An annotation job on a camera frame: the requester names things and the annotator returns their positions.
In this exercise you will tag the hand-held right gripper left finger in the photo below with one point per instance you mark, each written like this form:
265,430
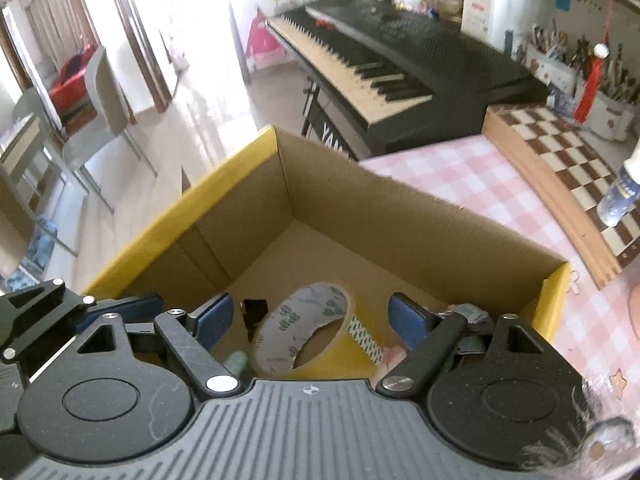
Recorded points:
215,321

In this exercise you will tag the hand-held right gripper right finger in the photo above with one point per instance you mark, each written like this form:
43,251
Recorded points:
407,322

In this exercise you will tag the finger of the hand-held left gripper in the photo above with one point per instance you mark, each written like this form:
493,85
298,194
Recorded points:
127,307

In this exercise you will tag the grey soft toy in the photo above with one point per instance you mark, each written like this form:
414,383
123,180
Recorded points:
470,312

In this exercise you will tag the double-sided tape roll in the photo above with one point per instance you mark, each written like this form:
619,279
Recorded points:
280,320

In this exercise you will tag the yellow-edged cardboard box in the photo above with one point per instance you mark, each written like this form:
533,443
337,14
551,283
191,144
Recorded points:
350,200

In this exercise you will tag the pink checked desktop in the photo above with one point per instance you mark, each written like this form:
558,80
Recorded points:
450,180

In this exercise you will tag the pink soft toy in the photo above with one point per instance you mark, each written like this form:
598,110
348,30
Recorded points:
392,357

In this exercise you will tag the small black block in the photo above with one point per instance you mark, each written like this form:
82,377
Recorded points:
255,312

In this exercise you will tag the pale green soft block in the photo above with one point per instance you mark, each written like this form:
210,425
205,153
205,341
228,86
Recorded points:
237,362

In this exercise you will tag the grey dining table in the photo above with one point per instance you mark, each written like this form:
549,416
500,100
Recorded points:
25,150

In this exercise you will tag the grey chair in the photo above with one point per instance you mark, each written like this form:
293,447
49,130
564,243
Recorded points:
105,105

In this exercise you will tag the black keyboard stand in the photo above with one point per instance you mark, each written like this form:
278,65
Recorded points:
325,125

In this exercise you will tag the wooden chessboard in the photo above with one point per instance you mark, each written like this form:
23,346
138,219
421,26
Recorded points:
560,155

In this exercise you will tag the red bag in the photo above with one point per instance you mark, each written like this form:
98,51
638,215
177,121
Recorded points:
75,80

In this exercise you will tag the white blue spray bottle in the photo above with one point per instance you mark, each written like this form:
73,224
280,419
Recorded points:
620,195

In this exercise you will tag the black electronic keyboard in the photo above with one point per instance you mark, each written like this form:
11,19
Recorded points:
440,60

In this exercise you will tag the pink backpack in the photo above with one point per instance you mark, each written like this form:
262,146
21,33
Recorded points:
262,40

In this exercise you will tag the white pen holder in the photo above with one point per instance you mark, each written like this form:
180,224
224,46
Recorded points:
612,117
552,75

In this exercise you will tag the red tassel ornament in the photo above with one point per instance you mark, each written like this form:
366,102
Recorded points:
587,87

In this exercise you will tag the white carton with red label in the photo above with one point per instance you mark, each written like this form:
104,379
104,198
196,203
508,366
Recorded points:
476,12

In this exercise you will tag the beige bowl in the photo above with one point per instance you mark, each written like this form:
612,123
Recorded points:
447,6

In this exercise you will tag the white desk shelf unit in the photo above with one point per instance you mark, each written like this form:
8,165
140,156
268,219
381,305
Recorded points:
515,5

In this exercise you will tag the blue sticky note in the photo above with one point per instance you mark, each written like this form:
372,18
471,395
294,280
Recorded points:
563,2

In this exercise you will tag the brown wooden door frame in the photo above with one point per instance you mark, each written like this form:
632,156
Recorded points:
140,35

